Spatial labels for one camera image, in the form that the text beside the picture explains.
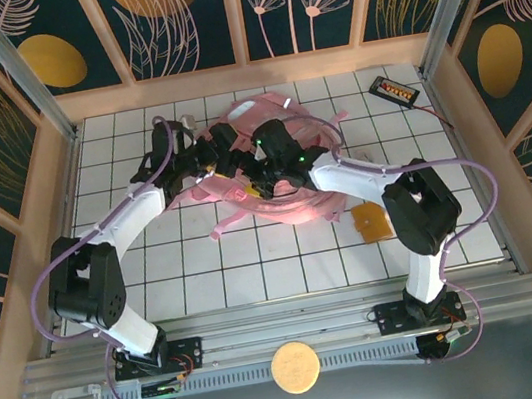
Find black charging board yellow connectors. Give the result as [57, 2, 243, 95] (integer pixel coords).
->
[366, 69, 423, 116]

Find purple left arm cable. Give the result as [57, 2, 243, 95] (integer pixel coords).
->
[4, 111, 228, 399]

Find aluminium corner post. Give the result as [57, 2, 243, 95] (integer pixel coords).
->
[0, 0, 81, 152]
[408, 0, 513, 81]

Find grey slotted cable duct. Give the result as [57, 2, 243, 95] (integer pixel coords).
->
[95, 336, 424, 399]

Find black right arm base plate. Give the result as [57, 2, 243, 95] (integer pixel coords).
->
[372, 289, 468, 338]

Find brown leather wallet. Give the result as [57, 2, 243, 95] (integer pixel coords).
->
[350, 197, 395, 247]

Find round cork disc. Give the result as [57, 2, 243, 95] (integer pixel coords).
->
[267, 336, 325, 399]

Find aluminium rail frame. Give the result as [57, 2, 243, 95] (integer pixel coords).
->
[14, 258, 532, 399]

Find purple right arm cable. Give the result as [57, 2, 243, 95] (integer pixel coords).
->
[277, 83, 525, 384]

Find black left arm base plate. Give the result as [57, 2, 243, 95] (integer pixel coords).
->
[111, 334, 207, 384]

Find red and black cable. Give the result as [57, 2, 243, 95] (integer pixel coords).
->
[410, 96, 456, 135]

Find pink backpack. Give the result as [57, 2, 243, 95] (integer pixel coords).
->
[145, 79, 366, 250]

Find small circuit board with LED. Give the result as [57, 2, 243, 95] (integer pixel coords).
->
[138, 379, 186, 399]
[436, 326, 474, 346]

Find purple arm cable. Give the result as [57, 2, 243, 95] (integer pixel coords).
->
[4, 111, 228, 399]
[277, 83, 525, 384]

